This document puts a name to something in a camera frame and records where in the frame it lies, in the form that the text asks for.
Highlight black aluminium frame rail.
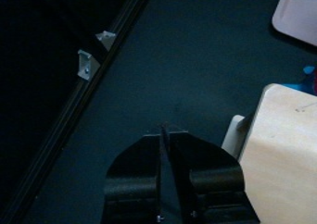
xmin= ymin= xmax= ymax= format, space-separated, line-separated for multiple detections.
xmin=0 ymin=0 xmax=159 ymax=224

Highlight blue bowl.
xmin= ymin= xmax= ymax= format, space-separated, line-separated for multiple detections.
xmin=283 ymin=65 xmax=317 ymax=96

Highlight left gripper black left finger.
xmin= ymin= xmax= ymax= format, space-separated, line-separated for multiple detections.
xmin=101 ymin=133 xmax=167 ymax=224

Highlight light wooden drawer cabinet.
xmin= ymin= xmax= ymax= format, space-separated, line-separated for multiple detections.
xmin=220 ymin=82 xmax=317 ymax=224

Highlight silver corner bracket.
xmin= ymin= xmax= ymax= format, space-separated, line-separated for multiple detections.
xmin=93 ymin=30 xmax=117 ymax=52
xmin=76 ymin=49 xmax=101 ymax=81

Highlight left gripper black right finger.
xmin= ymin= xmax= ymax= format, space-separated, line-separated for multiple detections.
xmin=163 ymin=122 xmax=260 ymax=224

